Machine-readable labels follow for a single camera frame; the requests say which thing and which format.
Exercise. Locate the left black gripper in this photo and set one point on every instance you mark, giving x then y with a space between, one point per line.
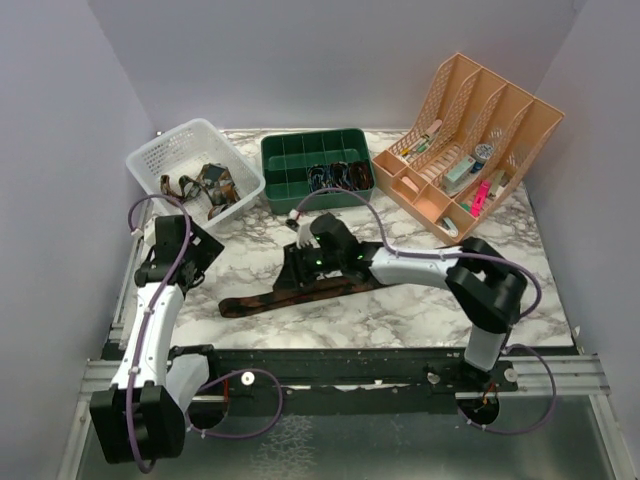
208 250

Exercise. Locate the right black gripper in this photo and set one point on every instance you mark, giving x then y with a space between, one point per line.
294 272

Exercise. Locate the brown red patterned tie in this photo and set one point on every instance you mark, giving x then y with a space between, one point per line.
260 302

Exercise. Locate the white plastic basket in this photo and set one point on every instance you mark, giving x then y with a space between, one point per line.
182 152

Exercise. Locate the green compartment tray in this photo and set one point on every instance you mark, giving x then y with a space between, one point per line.
297 164

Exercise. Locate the peach desk organizer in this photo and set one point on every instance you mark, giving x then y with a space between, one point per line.
476 136

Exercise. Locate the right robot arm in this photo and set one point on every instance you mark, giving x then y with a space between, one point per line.
488 288

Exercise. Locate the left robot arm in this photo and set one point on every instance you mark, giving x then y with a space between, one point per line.
140 416

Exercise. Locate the brown ties pile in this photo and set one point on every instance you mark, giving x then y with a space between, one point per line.
214 182

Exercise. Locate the blue rolled tie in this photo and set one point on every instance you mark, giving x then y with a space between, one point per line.
319 177

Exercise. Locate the dark orange rolled tie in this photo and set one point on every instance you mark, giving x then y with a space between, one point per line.
338 176

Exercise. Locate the brown rolled tie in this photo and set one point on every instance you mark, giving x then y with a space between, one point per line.
360 176

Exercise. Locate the pink eraser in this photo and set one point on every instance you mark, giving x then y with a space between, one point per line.
409 183

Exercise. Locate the white small stapler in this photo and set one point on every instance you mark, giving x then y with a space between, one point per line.
449 226

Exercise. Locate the teal white box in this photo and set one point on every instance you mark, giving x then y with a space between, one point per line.
457 173

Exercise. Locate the pink highlighter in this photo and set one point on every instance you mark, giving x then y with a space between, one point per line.
480 198

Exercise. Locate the round tape tin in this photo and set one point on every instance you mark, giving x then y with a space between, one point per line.
481 154

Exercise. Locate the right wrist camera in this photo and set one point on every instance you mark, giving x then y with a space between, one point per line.
304 234

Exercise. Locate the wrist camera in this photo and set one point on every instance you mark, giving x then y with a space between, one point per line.
146 233
304 234

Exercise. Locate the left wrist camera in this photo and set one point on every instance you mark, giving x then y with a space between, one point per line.
146 233

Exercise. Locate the black mounting rail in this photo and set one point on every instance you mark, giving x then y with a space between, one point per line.
351 381

